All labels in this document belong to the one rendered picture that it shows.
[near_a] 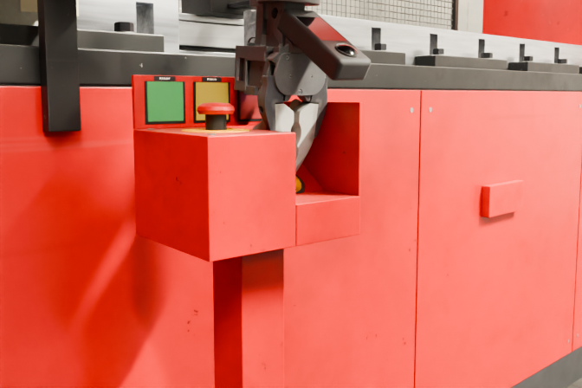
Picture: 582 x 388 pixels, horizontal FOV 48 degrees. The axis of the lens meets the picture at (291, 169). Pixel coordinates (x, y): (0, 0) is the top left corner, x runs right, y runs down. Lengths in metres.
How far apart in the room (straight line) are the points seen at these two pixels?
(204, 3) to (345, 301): 0.65
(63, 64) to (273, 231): 0.33
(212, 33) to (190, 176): 0.80
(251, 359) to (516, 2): 2.30
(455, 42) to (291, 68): 0.92
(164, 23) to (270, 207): 0.47
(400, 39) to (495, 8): 1.48
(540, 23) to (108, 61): 2.15
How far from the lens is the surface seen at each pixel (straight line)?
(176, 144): 0.66
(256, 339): 0.74
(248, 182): 0.63
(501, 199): 1.53
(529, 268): 1.74
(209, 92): 0.78
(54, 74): 0.81
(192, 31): 1.38
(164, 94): 0.75
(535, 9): 2.80
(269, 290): 0.74
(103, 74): 0.85
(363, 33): 1.34
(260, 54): 0.73
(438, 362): 1.47
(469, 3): 4.81
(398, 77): 1.24
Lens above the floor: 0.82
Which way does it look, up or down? 6 degrees down
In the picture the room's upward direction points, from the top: straight up
